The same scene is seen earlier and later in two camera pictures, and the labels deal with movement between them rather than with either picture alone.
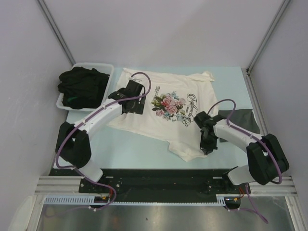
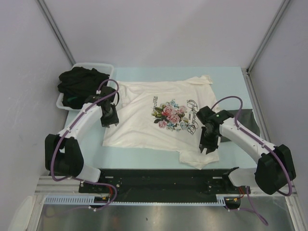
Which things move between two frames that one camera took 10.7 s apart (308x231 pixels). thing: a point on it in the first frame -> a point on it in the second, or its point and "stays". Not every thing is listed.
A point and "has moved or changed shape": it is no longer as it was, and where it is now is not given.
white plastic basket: (106, 69) stays
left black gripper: (138, 108) -> (113, 120)
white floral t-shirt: (173, 101) has moved or changed shape
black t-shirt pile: (82, 88) stays
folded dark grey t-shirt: (244, 119) stays
